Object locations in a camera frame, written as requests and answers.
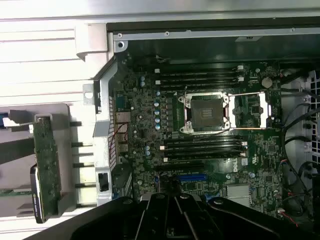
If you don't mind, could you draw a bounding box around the green motherboard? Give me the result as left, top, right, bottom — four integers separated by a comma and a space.
112, 53, 286, 218

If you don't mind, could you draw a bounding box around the silver chipset heatsink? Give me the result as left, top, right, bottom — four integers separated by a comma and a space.
226, 184, 251, 206

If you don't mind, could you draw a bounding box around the open dark PC case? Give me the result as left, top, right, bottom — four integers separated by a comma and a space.
74, 14, 320, 226

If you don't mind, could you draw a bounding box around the metal socket cover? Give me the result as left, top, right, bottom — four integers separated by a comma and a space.
228, 91, 273, 130

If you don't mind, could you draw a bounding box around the CPU socket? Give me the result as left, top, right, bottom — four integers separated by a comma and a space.
178, 92, 231, 133

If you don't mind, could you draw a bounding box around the blue expansion slot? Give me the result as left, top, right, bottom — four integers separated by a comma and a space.
176, 173, 208, 183

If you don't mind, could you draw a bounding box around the grey parts rack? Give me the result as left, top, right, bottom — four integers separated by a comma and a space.
0, 103, 83, 218

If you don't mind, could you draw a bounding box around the green RAM stick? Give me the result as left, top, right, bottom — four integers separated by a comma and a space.
0, 189, 32, 197
163, 147, 248, 157

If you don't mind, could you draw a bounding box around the hard disk blue carrier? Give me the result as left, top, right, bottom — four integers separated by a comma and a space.
0, 112, 13, 130

